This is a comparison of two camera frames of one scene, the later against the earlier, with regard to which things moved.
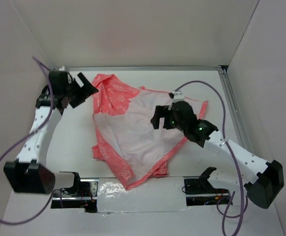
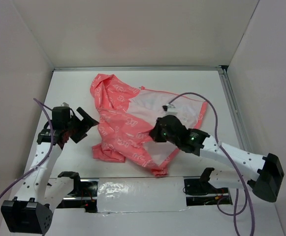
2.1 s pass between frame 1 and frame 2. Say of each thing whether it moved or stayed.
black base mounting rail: stayed
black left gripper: moved
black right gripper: moved
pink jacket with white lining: moved
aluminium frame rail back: stayed
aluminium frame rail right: stayed
